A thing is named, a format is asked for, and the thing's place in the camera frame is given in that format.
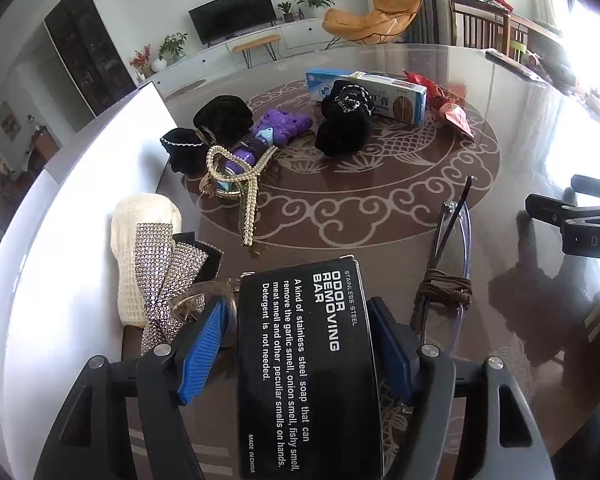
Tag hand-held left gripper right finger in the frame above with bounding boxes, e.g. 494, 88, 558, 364
369, 297, 556, 480

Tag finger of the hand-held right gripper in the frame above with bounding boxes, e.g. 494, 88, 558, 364
525, 193, 600, 224
571, 175, 600, 200

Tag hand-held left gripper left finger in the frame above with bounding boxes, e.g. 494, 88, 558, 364
32, 299, 230, 480

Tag silver metal hoop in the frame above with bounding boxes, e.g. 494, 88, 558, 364
171, 279, 241, 322

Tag black soap box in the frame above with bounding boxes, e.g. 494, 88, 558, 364
236, 255, 385, 480

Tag clear frame eyeglasses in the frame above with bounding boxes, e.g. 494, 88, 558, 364
410, 175, 476, 341

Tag rhinestone bow hair clip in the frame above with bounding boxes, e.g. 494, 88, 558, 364
134, 221, 226, 361

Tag red snack packet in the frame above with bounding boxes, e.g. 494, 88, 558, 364
402, 69, 476, 140

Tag pearl hair claw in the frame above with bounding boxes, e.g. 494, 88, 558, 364
206, 145, 276, 247

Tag white knitted pouch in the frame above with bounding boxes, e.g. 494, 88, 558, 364
111, 192, 183, 328

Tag blue white toothpaste box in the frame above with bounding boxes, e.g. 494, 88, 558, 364
305, 67, 428, 128

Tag white cardboard box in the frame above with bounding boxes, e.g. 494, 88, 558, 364
0, 80, 181, 480

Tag black velvet bow bead chain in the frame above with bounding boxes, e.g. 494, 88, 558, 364
314, 79, 376, 156

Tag purple butterfly toy wand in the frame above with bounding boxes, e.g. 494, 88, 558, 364
215, 110, 315, 198

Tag black velvet bow pearl trim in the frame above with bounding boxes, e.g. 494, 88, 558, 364
160, 94, 253, 176

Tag patterned brown glass desktop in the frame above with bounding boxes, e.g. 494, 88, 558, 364
120, 42, 600, 480

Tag wooden slatted chair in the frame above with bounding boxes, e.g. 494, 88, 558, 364
449, 0, 531, 56

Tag grey curtain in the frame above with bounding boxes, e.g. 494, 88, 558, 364
397, 0, 441, 43

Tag orange lounge chair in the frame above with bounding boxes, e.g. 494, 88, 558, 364
322, 0, 425, 51

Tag white television cabinet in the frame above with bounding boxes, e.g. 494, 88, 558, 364
135, 17, 361, 96

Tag red flower arrangement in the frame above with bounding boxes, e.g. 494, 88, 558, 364
130, 44, 153, 81

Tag green plant in glass pot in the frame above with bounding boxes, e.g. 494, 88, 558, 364
158, 32, 188, 61

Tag wooden bench with metal legs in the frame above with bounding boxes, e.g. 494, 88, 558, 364
230, 34, 283, 68

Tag dark glass display cabinet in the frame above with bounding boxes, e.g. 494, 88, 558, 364
44, 0, 138, 117

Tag black flat television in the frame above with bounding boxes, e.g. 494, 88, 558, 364
187, 0, 276, 46

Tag framed wall picture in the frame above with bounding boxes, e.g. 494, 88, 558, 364
0, 101, 22, 141

